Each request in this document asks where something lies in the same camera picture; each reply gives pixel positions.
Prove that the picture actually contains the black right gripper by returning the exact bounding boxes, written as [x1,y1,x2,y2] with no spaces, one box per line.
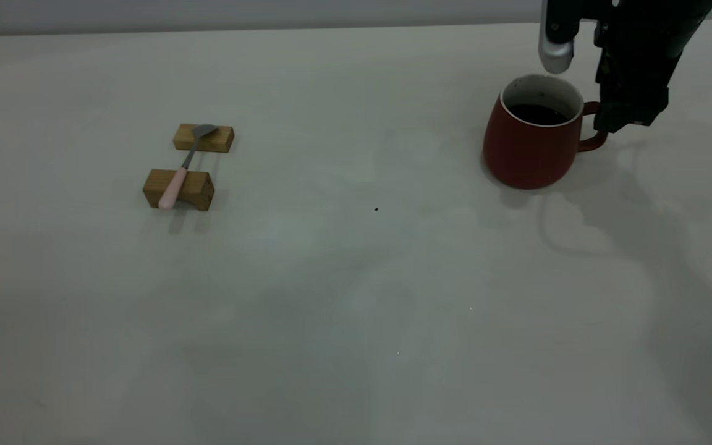
[593,0,712,133]

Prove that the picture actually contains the red ceramic mug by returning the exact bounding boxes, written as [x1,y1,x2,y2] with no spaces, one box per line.
[483,74,609,190]

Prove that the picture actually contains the pink-handled metal spoon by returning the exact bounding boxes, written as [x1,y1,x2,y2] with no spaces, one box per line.
[158,124,218,210]

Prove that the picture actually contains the dark coffee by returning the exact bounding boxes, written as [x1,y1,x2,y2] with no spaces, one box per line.
[507,104,570,127]

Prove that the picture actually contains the flat wooden block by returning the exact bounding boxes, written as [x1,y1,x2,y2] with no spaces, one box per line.
[173,124,235,154]

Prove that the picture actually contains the arched wooden block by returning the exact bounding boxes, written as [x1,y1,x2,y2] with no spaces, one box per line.
[143,169,216,212]

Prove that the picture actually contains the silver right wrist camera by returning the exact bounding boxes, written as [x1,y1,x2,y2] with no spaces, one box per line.
[538,0,581,75]

